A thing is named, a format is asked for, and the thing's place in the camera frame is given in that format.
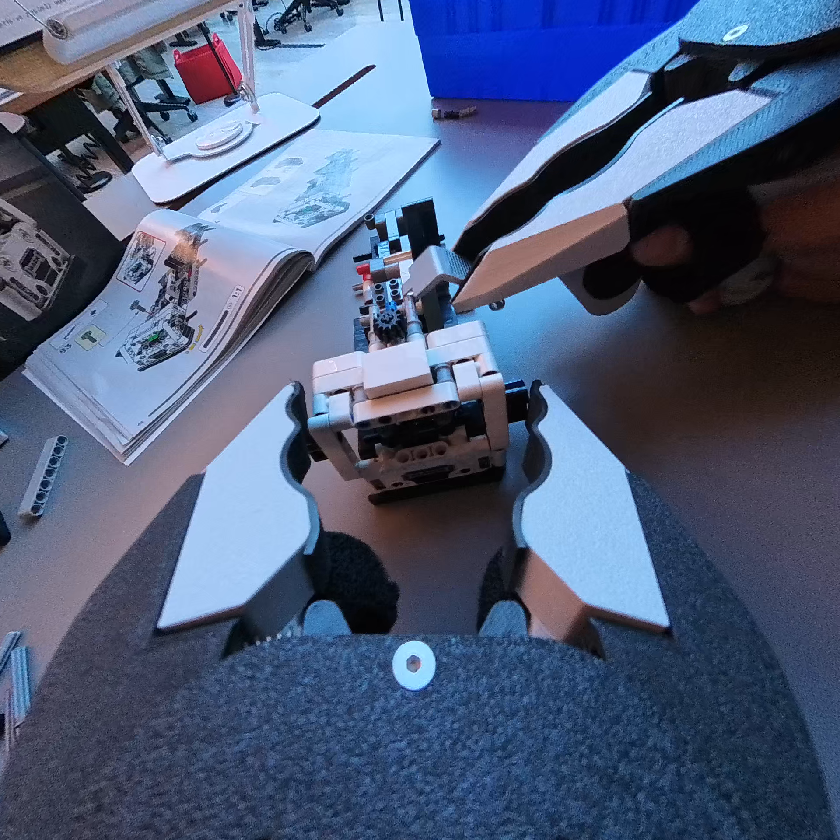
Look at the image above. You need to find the black lego set box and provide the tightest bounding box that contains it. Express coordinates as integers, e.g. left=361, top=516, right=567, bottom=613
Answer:
left=0, top=125, right=127, bottom=382

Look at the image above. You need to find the wooden document holder stand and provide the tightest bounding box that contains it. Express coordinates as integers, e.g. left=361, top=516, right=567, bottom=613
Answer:
left=0, top=0, right=321, bottom=206

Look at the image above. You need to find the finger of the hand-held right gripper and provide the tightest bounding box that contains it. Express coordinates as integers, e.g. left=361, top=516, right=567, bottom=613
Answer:
left=453, top=71, right=656, bottom=262
left=451, top=87, right=786, bottom=316

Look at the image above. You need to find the blue plastic bin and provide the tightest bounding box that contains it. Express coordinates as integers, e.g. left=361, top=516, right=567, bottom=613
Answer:
left=408, top=0, right=700, bottom=102

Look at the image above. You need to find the person's right hand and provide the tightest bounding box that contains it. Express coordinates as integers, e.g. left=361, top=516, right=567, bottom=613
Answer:
left=633, top=177, right=840, bottom=317

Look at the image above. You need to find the open instruction booklet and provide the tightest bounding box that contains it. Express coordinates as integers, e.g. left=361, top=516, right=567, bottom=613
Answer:
left=23, top=128, right=442, bottom=467

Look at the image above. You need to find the grey lego panel piece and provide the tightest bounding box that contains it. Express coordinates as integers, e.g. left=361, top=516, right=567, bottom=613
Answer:
left=399, top=245, right=475, bottom=332

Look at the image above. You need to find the lego truck chassis model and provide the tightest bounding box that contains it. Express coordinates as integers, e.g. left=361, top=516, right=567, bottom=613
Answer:
left=307, top=197, right=534, bottom=506

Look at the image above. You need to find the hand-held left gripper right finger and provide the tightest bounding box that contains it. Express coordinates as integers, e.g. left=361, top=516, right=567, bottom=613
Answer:
left=512, top=379, right=673, bottom=649

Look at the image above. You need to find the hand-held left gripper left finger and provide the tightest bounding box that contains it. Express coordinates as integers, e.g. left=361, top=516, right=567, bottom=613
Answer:
left=155, top=382, right=324, bottom=636

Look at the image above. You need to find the light grey lego beam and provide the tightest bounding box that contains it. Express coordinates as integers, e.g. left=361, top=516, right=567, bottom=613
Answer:
left=18, top=434, right=70, bottom=521

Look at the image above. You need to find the printed instruction sheet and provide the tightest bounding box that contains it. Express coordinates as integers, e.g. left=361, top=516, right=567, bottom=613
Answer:
left=0, top=0, right=73, bottom=42

